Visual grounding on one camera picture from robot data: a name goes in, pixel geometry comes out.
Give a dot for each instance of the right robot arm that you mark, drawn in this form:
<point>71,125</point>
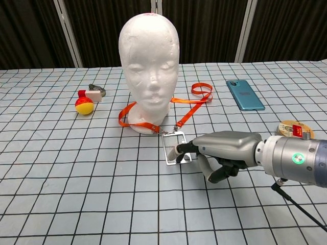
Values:
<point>288,158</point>

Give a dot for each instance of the white screen frame post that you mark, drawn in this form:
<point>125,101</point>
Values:
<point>245,33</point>
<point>68,33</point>
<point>156,6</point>

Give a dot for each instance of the white clear badge holder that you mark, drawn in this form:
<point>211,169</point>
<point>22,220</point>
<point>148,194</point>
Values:
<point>173,140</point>

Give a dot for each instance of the white foam mannequin head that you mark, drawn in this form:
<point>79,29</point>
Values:
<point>148,51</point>

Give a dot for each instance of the checked grey tablecloth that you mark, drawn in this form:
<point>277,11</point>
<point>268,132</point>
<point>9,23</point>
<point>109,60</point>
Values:
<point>51,178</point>

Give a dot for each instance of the teal blue smartphone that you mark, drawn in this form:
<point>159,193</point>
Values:
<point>245,95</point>

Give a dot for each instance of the round tape roll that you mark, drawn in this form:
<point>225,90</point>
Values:
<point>288,127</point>

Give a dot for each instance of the pink white block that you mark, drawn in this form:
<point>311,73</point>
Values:
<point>93,96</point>

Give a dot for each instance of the red and yellow ball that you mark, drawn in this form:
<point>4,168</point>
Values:
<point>84,108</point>

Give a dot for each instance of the small grey dark object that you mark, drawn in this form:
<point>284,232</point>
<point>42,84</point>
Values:
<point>101,89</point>

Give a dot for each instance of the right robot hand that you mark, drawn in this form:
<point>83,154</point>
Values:
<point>230,145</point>

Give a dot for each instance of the dark pleated screen panel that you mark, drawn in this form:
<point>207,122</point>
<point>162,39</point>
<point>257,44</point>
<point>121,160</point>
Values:
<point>288,30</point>
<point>204,30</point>
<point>25,30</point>
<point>102,30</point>

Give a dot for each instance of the small red block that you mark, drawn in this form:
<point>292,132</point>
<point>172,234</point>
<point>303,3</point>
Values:
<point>81,94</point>

